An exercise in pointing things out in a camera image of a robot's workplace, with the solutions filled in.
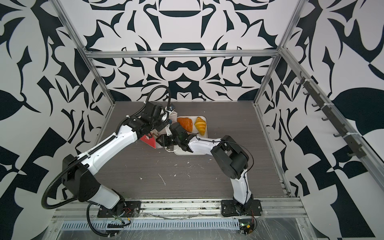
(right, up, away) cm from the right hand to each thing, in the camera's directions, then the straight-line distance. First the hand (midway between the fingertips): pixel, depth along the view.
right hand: (158, 139), depth 87 cm
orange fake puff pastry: (+16, +8, +18) cm, 25 cm away
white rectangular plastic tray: (+13, -4, -14) cm, 20 cm away
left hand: (+3, +15, -6) cm, 16 cm away
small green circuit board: (+45, -39, -16) cm, 61 cm away
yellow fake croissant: (+25, +7, +16) cm, 31 cm away
